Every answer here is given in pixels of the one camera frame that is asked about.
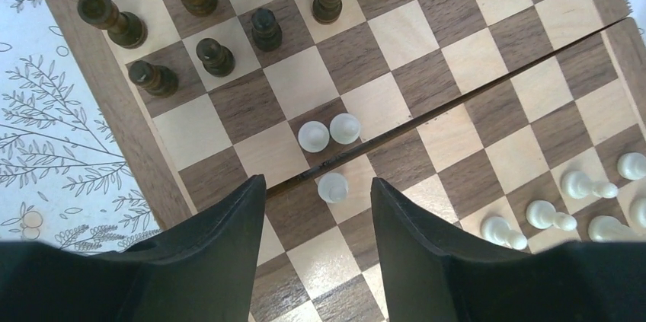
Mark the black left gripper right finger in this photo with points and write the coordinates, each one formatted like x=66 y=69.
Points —
x=434 y=271

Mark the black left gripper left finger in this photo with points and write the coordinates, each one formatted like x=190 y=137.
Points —
x=202 y=269

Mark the white chess pawn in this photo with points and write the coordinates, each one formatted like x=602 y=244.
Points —
x=605 y=228

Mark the white chess queen piece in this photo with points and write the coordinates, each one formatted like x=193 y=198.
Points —
x=637 y=212

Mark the wooden chess board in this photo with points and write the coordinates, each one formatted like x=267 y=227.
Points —
x=471 y=108

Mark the white pawn cluster piece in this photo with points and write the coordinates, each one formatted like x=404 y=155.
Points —
x=333 y=187
x=632 y=166
x=345 y=128
x=543 y=215
x=497 y=230
x=313 y=136
x=577 y=185

